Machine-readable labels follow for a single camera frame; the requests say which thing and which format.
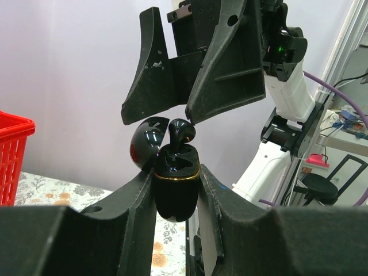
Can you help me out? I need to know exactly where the red plastic shopping basket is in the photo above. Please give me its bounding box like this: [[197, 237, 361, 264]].
[[1, 112, 36, 206]]

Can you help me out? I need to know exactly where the floral patterned table mat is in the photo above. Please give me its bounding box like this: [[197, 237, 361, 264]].
[[15, 172, 187, 275]]

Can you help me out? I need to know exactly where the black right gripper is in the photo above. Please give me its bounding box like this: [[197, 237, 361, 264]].
[[121, 0, 266, 125]]

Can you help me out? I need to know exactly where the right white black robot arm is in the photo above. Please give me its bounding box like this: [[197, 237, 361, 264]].
[[121, 1, 324, 205]]

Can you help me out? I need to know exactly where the glossy black gold-trimmed case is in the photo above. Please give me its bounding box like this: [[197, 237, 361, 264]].
[[129, 117, 200, 222]]

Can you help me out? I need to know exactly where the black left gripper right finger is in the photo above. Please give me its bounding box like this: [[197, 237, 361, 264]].
[[188, 163, 367, 275]]

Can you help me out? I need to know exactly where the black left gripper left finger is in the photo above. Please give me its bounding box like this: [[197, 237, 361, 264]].
[[1, 172, 156, 275]]

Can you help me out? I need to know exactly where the pink object in background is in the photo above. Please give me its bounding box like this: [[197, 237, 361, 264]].
[[305, 154, 329, 168]]

